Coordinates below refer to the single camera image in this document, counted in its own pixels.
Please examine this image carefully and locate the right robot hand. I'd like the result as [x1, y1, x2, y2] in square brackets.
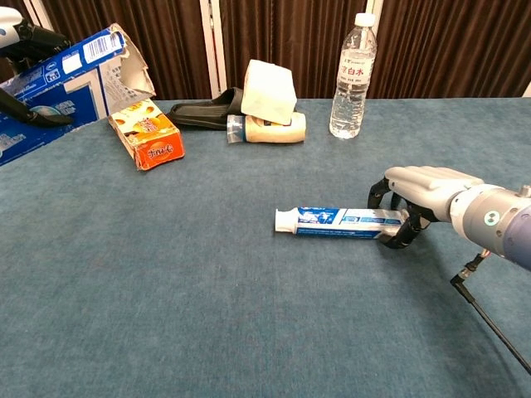
[367, 165, 486, 250]

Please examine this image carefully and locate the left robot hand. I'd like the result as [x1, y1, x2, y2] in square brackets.
[0, 6, 75, 128]

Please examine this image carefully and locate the blue toothpaste carton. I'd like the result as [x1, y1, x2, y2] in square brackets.
[0, 22, 157, 167]

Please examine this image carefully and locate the white blue toothpaste tube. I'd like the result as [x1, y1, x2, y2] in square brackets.
[274, 206, 412, 241]

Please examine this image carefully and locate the orange snack box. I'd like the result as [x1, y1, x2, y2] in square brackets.
[107, 98, 186, 172]

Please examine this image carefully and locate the brown pleated curtain panel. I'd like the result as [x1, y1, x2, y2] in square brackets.
[0, 0, 41, 26]
[41, 0, 213, 101]
[219, 0, 370, 100]
[375, 0, 531, 100]

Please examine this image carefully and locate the clear plastic water bottle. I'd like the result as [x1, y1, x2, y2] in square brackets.
[329, 12, 378, 140]

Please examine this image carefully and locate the black slipper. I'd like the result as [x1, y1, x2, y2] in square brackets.
[166, 86, 246, 132]

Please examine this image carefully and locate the white tissue pack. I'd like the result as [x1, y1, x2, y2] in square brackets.
[240, 58, 299, 126]

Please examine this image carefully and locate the teal felt table cover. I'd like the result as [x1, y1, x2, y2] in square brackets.
[0, 97, 531, 398]

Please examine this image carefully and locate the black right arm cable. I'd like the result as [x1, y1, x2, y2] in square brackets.
[450, 248, 531, 376]

